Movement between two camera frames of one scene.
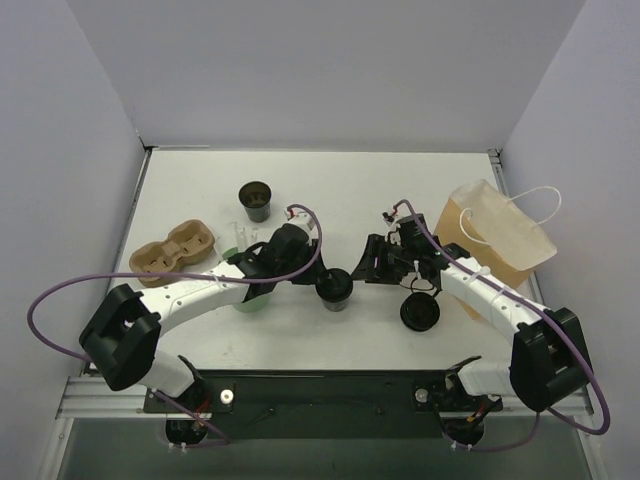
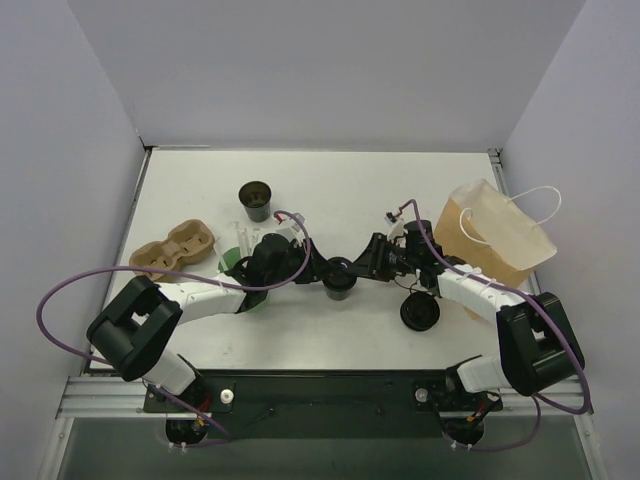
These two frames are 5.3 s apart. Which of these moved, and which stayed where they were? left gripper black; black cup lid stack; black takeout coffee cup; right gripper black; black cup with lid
Moved: black cup with lid
Stayed: right gripper black; black cup lid stack; black takeout coffee cup; left gripper black
